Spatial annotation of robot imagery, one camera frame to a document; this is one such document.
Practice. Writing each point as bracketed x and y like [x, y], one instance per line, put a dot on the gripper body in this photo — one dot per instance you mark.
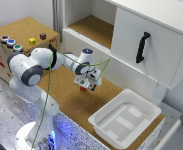
[87, 77]

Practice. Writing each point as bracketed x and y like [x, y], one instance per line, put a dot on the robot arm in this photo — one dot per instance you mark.
[27, 71]

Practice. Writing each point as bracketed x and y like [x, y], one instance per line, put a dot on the purple block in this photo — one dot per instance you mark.
[43, 36]

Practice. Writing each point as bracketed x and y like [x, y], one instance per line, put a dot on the yellow block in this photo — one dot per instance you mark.
[32, 41]

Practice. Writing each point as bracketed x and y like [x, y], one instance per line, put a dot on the white cabinet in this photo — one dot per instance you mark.
[101, 36]

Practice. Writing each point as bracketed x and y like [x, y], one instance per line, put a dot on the white plastic box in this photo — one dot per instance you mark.
[127, 116]

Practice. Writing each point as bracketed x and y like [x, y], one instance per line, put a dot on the green button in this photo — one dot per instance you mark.
[17, 47]

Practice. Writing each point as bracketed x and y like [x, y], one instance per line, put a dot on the white sliding door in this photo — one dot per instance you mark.
[157, 46]

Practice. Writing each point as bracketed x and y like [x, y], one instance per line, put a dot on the wooden drawer box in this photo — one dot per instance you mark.
[22, 33]

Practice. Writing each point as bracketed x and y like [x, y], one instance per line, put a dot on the blue button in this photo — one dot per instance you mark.
[11, 42]

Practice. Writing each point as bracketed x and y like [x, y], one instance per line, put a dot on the red button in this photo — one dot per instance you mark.
[4, 38]

